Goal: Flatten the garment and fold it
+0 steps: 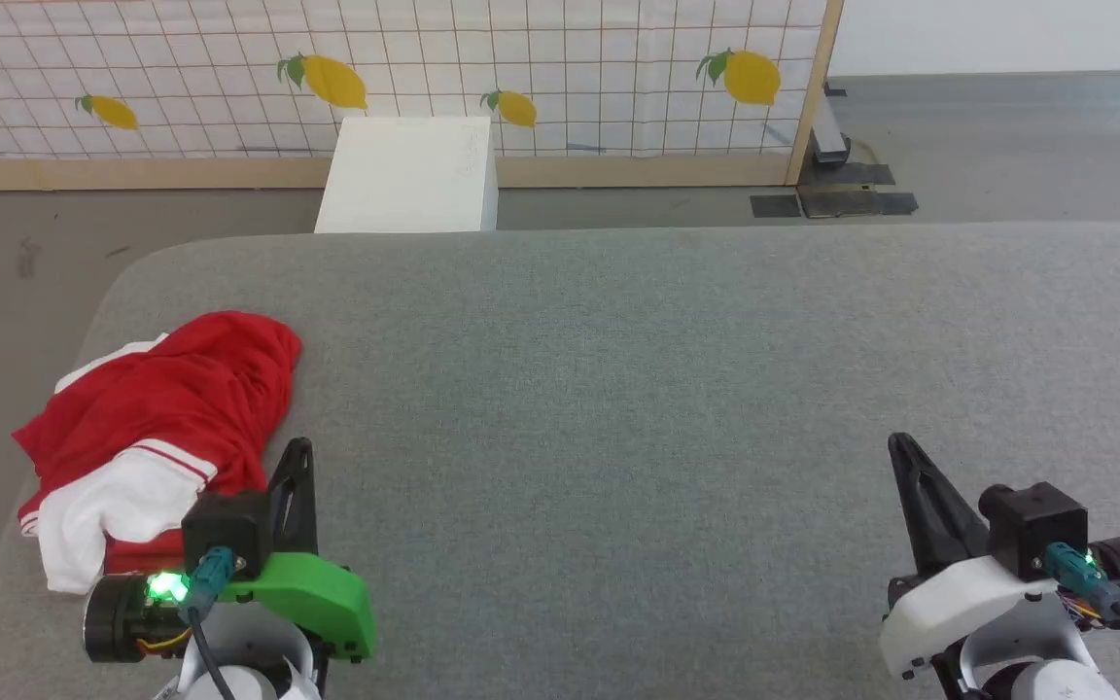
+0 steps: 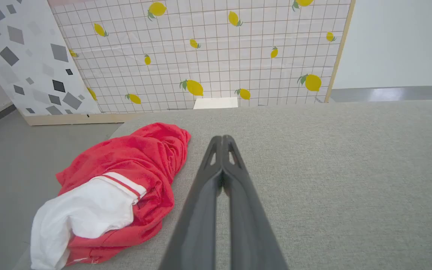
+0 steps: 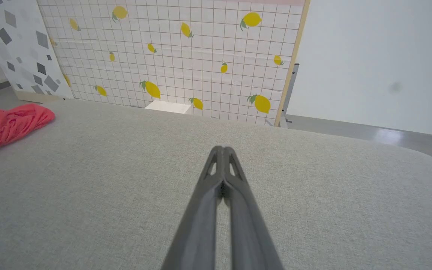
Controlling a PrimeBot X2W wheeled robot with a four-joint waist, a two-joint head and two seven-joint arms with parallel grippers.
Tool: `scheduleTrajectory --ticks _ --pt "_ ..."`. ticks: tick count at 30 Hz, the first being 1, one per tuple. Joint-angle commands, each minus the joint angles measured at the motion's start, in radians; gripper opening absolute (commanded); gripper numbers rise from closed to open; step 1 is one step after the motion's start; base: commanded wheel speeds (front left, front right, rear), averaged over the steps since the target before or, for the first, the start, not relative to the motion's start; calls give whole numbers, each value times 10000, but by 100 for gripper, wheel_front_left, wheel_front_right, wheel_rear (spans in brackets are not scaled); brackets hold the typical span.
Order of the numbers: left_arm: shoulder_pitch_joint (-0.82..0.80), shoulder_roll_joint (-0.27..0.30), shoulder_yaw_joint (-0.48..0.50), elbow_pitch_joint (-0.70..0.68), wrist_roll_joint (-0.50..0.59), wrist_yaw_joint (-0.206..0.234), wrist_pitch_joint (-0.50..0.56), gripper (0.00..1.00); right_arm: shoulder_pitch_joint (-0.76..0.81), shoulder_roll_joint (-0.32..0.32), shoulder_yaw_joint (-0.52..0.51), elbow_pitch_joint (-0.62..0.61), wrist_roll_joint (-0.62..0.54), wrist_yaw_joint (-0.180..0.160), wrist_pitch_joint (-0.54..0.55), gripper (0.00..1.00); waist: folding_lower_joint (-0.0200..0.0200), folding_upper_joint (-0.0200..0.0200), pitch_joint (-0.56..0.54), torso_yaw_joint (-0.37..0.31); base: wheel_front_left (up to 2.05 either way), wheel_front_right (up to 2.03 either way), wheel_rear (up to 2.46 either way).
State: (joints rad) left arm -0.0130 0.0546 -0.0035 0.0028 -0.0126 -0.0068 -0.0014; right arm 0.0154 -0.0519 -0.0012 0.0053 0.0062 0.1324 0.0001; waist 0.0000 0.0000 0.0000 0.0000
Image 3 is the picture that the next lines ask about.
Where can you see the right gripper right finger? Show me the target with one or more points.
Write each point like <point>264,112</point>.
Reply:
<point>249,232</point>

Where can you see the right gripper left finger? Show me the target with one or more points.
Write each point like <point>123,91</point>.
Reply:
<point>197,228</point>

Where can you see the red white sleeveless shirt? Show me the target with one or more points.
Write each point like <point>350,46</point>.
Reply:
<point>6,125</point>

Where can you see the grey fabric sofa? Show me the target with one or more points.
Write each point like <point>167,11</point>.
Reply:
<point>88,195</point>

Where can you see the small white box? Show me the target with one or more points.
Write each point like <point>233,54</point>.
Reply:
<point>168,107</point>

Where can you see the grey metal panel stand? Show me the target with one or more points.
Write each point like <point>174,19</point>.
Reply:
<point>288,93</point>

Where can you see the lemon print grid panel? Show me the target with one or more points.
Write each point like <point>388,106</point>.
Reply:
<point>186,56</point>

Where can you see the grey terrazzo pattern panel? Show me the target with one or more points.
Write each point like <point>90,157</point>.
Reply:
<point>17,45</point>

